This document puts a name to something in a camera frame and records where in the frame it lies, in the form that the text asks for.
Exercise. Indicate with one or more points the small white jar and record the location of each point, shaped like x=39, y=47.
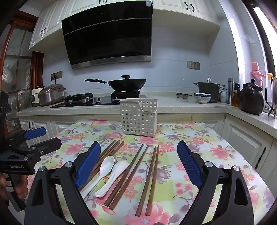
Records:
x=223, y=96

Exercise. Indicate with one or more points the black clay kettle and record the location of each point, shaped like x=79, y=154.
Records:
x=251, y=99

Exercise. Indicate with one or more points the person's left hand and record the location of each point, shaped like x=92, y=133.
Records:
x=21, y=186

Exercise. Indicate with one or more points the black wok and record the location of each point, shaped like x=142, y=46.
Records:
x=127, y=85

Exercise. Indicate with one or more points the small metal dish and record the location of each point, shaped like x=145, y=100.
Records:
x=182, y=96

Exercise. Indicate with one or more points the black burner grate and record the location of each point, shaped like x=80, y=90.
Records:
x=125, y=94
x=78, y=97

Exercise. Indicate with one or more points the white ceramic spoon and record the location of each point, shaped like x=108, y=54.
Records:
x=107, y=163
x=120, y=168

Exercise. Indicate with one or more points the white base cabinet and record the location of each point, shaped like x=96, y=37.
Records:
x=238, y=138

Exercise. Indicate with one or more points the steel thermos bottle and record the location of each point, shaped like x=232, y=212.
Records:
x=231, y=90

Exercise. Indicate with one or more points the oil bottle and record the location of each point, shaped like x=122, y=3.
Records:
x=235, y=99

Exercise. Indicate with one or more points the black glass cooktop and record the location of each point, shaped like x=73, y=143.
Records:
x=103, y=100

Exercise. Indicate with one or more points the cooktop knob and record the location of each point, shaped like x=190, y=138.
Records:
x=85, y=100
x=97, y=99

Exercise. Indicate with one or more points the dark wall socket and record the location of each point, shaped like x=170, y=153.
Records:
x=56, y=75

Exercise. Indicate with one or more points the white perforated utensil basket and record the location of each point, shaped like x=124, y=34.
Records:
x=138, y=121

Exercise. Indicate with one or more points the floral tablecloth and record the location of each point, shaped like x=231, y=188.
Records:
x=168, y=194

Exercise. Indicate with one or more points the wooden glass door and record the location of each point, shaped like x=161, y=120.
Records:
x=17, y=65

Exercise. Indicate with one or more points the black range hood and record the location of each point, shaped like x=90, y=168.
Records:
x=108, y=39

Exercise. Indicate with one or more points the blue and white bowl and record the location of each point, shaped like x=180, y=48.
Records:
x=202, y=99

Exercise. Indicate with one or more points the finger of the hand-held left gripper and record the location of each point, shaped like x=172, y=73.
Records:
x=47, y=144
x=35, y=132

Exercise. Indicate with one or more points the beige wall socket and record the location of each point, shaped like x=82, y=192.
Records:
x=190, y=64
x=196, y=65

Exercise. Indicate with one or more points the stockpot lid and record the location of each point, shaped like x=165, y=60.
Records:
x=208, y=82

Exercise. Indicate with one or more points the dark stockpot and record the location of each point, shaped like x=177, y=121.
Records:
x=207, y=93

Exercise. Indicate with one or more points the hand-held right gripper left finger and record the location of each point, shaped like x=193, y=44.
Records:
x=87, y=164

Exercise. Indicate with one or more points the pink bottle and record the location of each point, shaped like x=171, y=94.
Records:
x=256, y=71

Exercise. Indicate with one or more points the silver rice cooker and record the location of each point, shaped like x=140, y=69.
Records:
x=52, y=95

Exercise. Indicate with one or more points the white upper cabinet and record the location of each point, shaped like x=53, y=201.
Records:
x=47, y=23
x=186, y=13

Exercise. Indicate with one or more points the small white appliance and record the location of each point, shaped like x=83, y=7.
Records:
x=35, y=97

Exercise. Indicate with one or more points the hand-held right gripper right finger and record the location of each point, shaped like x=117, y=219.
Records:
x=189, y=164

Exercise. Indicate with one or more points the window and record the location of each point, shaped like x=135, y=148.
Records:
x=263, y=26

